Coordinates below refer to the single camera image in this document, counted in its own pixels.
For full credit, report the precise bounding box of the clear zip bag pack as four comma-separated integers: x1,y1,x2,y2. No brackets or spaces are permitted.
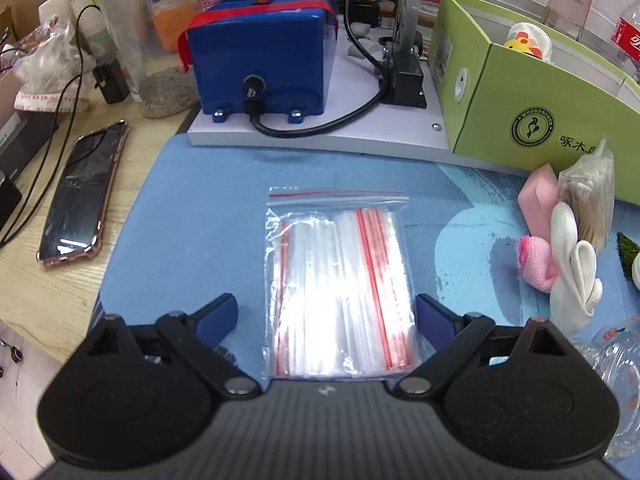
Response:
262,188,422,379

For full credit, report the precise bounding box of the green patterned soft toy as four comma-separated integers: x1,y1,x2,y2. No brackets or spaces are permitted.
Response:
616,232,640,289

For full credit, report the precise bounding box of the blue table mat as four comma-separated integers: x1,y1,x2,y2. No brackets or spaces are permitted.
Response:
89,135,640,361

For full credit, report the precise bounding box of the pink knitted sock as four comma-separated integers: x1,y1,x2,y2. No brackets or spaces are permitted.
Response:
516,236,560,294

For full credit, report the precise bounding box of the white folded sock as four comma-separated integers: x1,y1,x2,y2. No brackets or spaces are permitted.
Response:
549,203,603,336

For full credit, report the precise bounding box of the pink folded cloth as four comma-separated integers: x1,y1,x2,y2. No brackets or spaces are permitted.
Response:
518,164,559,242

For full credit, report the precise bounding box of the smartphone with pink case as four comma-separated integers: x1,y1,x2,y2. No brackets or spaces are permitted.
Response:
37,119,128,266

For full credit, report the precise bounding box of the clear crumpled plastic bottle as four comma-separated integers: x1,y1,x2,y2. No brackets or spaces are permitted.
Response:
572,315,640,462

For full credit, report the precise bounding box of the cotton swab bag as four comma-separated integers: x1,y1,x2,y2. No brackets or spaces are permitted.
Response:
559,134,615,255

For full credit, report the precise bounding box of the green cardboard box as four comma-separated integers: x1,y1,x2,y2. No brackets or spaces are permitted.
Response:
428,0,639,203

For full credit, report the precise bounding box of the blue machine box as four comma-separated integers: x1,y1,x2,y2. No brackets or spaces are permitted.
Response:
177,0,340,122

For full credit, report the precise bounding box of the orange filled plastic bag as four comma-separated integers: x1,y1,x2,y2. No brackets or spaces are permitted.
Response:
142,0,203,54

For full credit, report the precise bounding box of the cola bottle red label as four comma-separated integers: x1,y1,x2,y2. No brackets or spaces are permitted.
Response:
611,0,640,82

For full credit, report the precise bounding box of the white machine base plate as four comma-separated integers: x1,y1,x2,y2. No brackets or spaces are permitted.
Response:
188,14,532,175

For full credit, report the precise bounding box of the black power cable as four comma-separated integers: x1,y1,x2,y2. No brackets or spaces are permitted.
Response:
242,0,396,139

